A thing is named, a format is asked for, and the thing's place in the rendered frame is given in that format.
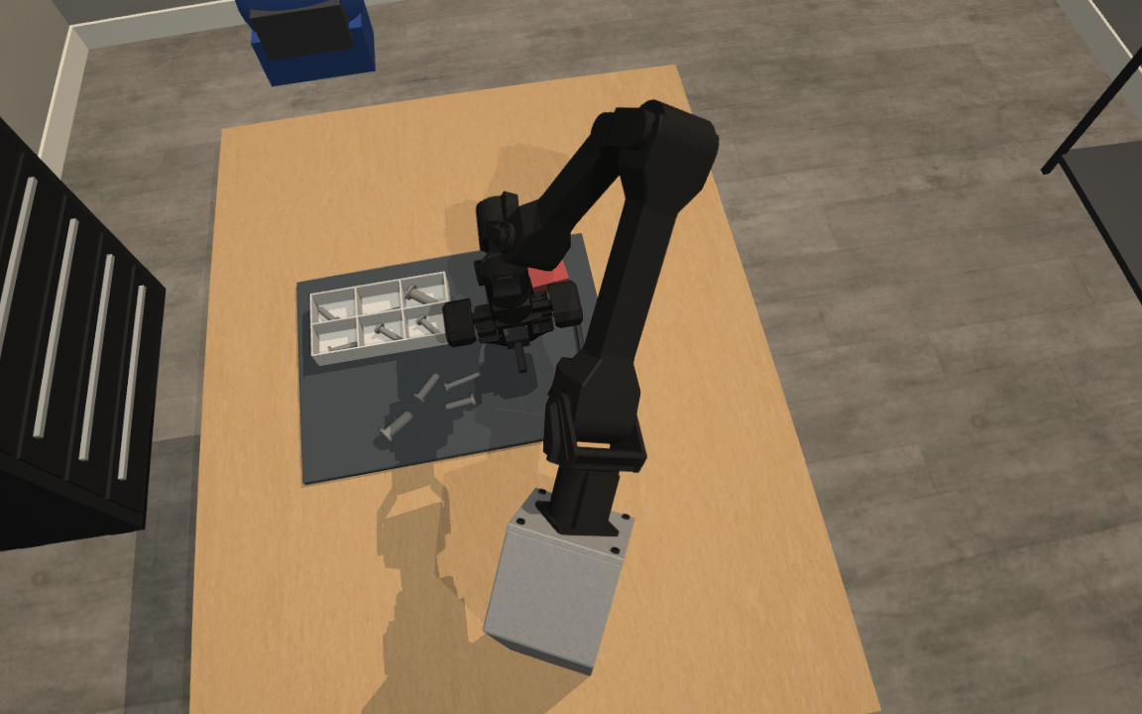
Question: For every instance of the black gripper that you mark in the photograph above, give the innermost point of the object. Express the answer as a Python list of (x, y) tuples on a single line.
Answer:
[(534, 311)]

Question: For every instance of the grey metal clevis fork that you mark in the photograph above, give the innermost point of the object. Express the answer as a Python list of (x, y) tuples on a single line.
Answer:
[(517, 342)]

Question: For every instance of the red rectangular block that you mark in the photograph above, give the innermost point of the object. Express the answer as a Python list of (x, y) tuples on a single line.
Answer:
[(540, 279)]

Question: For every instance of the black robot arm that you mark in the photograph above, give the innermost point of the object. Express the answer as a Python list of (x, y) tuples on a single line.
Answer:
[(663, 156)]

